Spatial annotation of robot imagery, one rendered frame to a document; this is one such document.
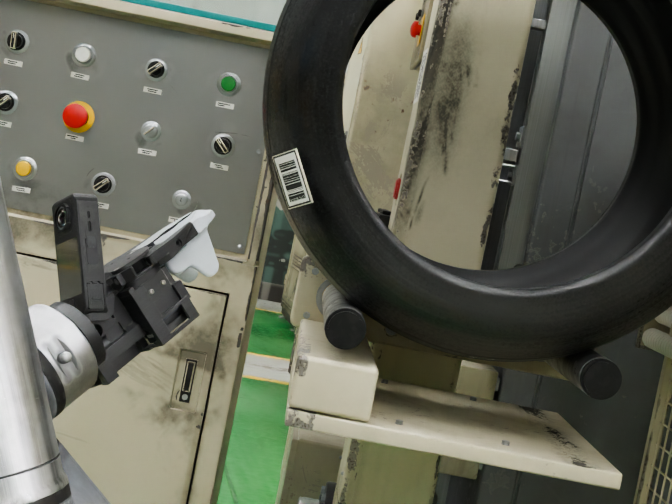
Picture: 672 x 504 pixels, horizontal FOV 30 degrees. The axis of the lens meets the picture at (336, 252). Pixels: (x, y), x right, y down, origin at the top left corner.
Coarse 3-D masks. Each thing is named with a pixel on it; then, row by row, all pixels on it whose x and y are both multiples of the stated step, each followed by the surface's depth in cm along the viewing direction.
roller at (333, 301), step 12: (324, 300) 155; (336, 300) 143; (348, 300) 142; (324, 312) 144; (336, 312) 134; (348, 312) 133; (360, 312) 137; (324, 324) 135; (336, 324) 133; (348, 324) 133; (360, 324) 133; (336, 336) 133; (348, 336) 133; (360, 336) 133; (348, 348) 134
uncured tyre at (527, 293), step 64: (320, 0) 132; (384, 0) 158; (640, 0) 157; (320, 64) 131; (640, 64) 159; (320, 128) 132; (640, 128) 160; (320, 192) 132; (640, 192) 159; (320, 256) 136; (384, 256) 133; (576, 256) 160; (640, 256) 133; (384, 320) 137; (448, 320) 134; (512, 320) 133; (576, 320) 134; (640, 320) 137
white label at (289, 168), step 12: (276, 156) 135; (288, 156) 133; (276, 168) 135; (288, 168) 134; (300, 168) 132; (288, 180) 134; (300, 180) 133; (288, 192) 135; (300, 192) 133; (288, 204) 135; (300, 204) 134
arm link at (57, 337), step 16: (32, 320) 108; (48, 320) 108; (64, 320) 109; (48, 336) 107; (64, 336) 108; (80, 336) 109; (48, 352) 106; (64, 352) 107; (80, 352) 108; (64, 368) 107; (80, 368) 108; (96, 368) 110; (64, 384) 107; (80, 384) 109
